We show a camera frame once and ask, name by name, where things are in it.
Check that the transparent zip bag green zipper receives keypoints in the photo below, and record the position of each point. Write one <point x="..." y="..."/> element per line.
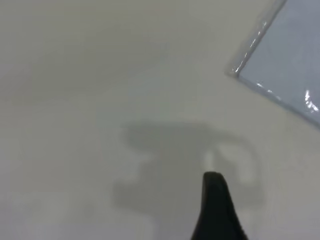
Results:
<point x="287" y="50"/>

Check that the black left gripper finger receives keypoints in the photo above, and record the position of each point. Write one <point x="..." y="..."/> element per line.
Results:
<point x="216" y="212"/>

